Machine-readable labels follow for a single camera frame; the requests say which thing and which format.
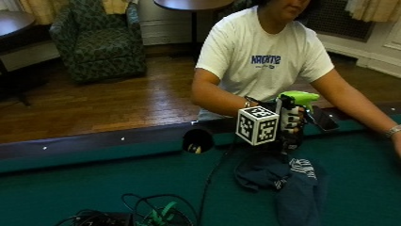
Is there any black smartphone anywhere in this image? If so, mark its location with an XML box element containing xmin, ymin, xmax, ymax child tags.
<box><xmin>307</xmin><ymin>105</ymin><xmax>342</xmax><ymax>133</ymax></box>

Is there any white marker cube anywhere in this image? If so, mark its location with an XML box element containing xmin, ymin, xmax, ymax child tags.
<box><xmin>235</xmin><ymin>105</ymin><xmax>282</xmax><ymax>147</ymax></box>

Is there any dark blue garment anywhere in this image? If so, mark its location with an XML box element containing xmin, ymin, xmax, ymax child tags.
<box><xmin>234</xmin><ymin>153</ymin><xmax>330</xmax><ymax>226</ymax></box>

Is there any person in white t-shirt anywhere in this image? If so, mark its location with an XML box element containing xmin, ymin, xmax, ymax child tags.
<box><xmin>191</xmin><ymin>0</ymin><xmax>401</xmax><ymax>164</ymax></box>

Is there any silver wristwatch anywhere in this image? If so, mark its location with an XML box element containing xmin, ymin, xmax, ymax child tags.
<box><xmin>384</xmin><ymin>124</ymin><xmax>401</xmax><ymax>139</ymax></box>

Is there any pool table pocket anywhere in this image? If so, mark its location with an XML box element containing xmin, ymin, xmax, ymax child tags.
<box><xmin>182</xmin><ymin>127</ymin><xmax>216</xmax><ymax>155</ymax></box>

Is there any dark radiator grille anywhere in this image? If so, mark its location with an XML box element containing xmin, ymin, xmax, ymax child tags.
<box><xmin>299</xmin><ymin>0</ymin><xmax>376</xmax><ymax>43</ymax></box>

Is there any beige curtain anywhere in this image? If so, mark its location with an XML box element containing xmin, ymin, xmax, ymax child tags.
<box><xmin>346</xmin><ymin>0</ymin><xmax>401</xmax><ymax>24</ymax></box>
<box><xmin>18</xmin><ymin>0</ymin><xmax>71</xmax><ymax>25</ymax></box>
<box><xmin>102</xmin><ymin>0</ymin><xmax>132</xmax><ymax>15</ymax></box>

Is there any green patterned armchair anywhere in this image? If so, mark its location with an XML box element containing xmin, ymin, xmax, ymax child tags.
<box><xmin>48</xmin><ymin>0</ymin><xmax>148</xmax><ymax>84</ymax></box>

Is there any black device box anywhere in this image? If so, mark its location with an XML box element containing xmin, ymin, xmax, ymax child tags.
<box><xmin>74</xmin><ymin>210</ymin><xmax>136</xmax><ymax>226</ymax></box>

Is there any dark wooden side table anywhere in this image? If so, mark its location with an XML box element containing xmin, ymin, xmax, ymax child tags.
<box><xmin>0</xmin><ymin>10</ymin><xmax>48</xmax><ymax>107</ymax></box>

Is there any long black cable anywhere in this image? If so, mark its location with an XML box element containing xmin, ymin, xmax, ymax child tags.
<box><xmin>196</xmin><ymin>142</ymin><xmax>238</xmax><ymax>224</ymax></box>

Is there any round dark pedestal table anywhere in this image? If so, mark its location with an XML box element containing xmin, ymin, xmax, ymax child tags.
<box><xmin>154</xmin><ymin>0</ymin><xmax>236</xmax><ymax>45</ymax></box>

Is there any green strap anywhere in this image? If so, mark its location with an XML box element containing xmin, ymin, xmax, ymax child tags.
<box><xmin>139</xmin><ymin>201</ymin><xmax>180</xmax><ymax>226</ymax></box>

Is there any bundle of black cables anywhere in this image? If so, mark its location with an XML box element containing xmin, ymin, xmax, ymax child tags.
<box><xmin>54</xmin><ymin>192</ymin><xmax>202</xmax><ymax>226</ymax></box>

